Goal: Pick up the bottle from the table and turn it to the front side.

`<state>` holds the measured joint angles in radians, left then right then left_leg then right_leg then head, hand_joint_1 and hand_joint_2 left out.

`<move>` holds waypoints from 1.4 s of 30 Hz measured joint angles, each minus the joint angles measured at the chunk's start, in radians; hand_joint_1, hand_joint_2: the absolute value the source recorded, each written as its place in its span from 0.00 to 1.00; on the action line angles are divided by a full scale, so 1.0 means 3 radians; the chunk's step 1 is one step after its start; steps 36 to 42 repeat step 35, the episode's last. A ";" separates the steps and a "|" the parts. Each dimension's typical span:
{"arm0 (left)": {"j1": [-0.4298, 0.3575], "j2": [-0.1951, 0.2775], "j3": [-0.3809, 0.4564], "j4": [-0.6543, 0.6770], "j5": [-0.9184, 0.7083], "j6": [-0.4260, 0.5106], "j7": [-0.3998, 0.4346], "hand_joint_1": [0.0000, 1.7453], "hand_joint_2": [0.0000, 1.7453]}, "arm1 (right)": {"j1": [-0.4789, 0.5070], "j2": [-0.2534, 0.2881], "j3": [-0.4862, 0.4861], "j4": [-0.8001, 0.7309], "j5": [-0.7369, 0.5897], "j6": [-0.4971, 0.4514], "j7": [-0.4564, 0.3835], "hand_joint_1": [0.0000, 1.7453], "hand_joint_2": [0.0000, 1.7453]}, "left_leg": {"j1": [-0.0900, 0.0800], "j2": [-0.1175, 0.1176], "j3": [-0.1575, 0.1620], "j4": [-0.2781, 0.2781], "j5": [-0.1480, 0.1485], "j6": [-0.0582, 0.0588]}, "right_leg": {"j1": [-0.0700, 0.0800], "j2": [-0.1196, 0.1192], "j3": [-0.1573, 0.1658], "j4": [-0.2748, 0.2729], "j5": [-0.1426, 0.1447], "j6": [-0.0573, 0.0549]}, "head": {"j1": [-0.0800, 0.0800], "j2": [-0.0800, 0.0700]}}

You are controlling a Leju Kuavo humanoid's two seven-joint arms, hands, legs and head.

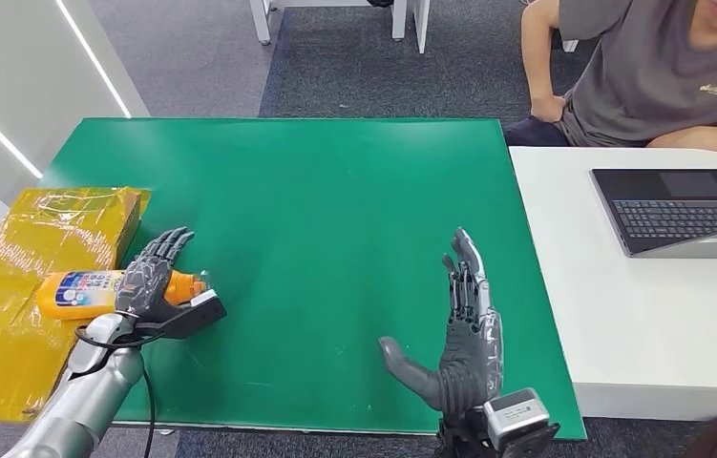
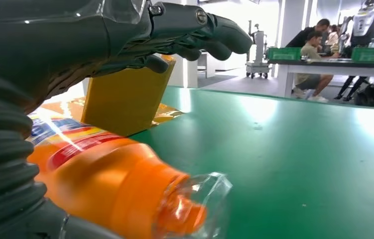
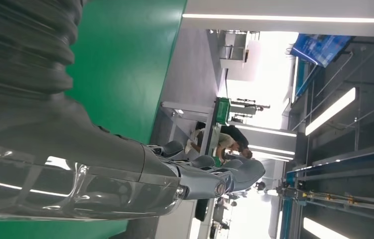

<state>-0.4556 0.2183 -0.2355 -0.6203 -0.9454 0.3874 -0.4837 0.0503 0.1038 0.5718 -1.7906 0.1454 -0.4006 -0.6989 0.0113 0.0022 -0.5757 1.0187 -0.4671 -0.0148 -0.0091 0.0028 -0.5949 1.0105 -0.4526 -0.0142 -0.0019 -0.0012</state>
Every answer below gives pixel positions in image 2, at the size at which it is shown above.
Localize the green table mat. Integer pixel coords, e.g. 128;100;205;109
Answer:
128;86;374;239

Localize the black bag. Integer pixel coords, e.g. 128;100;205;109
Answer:
354;83;374;109

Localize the yellow tape-wrapped cardboard box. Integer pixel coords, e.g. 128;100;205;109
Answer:
40;54;184;137

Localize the white humanoid robot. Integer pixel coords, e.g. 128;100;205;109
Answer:
333;0;374;101

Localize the person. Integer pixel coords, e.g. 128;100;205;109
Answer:
325;24;339;47
292;31;339;103
285;18;331;48

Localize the white workbench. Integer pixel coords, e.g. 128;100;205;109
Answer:
267;58;374;110

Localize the white wheeled robot stand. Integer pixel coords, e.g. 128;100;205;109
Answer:
245;19;271;80

